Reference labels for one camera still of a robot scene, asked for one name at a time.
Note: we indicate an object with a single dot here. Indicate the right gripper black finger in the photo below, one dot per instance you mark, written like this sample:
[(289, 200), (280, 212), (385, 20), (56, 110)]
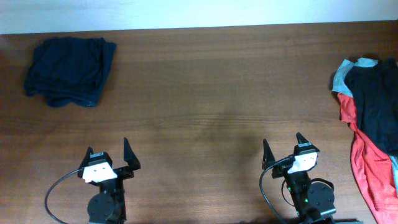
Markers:
[(268, 158), (301, 139)]

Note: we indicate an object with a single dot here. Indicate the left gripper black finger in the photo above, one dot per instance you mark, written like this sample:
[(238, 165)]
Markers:
[(130, 157), (86, 158)]

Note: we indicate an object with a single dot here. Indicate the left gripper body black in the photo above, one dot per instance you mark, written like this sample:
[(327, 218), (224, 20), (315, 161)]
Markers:
[(122, 174)]

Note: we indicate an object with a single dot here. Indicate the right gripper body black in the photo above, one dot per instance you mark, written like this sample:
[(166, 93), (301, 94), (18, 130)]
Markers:
[(282, 172)]

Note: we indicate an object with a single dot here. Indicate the black Nike t-shirt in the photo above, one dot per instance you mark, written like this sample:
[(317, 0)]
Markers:
[(374, 91)]

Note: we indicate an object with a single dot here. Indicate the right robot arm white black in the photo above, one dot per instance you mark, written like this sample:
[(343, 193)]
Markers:
[(313, 199)]

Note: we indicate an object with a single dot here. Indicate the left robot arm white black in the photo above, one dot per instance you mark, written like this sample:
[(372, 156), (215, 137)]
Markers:
[(108, 206)]

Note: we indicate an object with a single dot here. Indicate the light grey-blue shirt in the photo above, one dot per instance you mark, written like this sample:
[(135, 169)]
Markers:
[(339, 85)]

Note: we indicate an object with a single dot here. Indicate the red mesh shirt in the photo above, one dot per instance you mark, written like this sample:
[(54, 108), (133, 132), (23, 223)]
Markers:
[(372, 168)]

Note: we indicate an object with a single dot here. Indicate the folded navy blue garment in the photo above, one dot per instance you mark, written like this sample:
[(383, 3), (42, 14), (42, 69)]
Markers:
[(70, 70)]

